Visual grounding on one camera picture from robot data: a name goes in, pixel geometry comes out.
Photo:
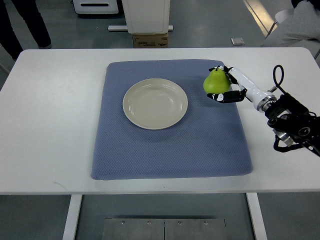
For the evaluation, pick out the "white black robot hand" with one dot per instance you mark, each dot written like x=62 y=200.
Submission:
x=242 y=87

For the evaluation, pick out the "green pear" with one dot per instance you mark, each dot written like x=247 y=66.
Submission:
x=217 y=82

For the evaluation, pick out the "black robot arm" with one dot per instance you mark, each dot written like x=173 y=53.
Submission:
x=295 y=127

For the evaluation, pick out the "small grey floor plate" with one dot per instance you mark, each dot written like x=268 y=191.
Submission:
x=237 y=41

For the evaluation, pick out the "beige round plate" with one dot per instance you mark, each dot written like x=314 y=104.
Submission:
x=155 y=104

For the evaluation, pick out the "white chair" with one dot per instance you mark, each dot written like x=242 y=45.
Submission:
x=280 y=17

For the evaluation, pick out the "person in grey clothes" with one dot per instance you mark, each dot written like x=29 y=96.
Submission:
x=304 y=24

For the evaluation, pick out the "blue textured mat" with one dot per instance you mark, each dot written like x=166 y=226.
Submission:
x=209 y=141

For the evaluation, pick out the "right white table leg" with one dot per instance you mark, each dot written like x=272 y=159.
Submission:
x=257 y=221

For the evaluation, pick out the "white table leg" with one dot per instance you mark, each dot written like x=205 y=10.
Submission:
x=72 y=218
x=257 y=221

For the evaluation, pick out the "cardboard box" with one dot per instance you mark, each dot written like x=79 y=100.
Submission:
x=150 y=41

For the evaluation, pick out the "white cabinet on base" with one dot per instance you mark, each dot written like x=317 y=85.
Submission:
x=145 y=17

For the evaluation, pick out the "white machine with slot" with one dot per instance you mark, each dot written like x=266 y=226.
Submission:
x=95 y=7

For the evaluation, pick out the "left white table leg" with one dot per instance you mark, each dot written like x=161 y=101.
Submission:
x=72 y=218

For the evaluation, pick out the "person in dark trousers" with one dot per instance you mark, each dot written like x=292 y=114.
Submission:
x=29 y=12

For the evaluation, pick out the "grey metal base plate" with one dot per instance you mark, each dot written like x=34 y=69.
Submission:
x=164 y=229

